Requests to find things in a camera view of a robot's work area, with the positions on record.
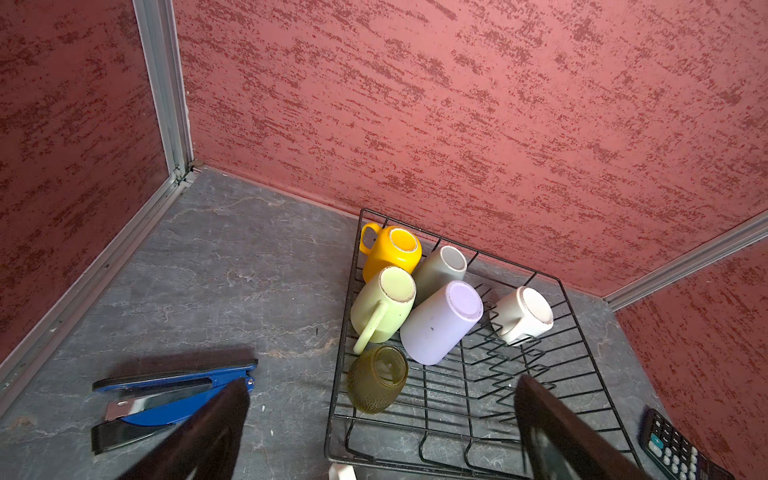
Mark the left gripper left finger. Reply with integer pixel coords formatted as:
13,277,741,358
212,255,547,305
120,380,250,479

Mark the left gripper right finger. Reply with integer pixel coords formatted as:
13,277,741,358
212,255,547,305
514,375,648,479

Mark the red inside white mug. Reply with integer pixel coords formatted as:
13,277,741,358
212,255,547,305
490,286,554,345

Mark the lilac plastic cup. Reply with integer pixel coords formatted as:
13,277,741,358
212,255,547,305
400,280,483,365

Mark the olive green glass cup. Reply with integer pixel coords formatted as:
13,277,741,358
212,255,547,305
347,345,409,414

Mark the grey white mug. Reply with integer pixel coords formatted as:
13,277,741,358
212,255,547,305
412,245,467,306

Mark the pale green mug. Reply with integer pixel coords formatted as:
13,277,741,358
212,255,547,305
350,266,416,355

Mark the yellow mug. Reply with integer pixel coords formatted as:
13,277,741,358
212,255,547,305
359,222,422,283

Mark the blue black tool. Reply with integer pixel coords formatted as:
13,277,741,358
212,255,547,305
91,358,258,455

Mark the black calculator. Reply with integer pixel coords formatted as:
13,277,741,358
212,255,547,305
638,407,735,480

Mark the cream white mug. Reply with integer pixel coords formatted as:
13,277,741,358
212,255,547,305
328,463,357,480

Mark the black wire dish rack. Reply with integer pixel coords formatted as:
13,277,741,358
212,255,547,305
324,245,638,479

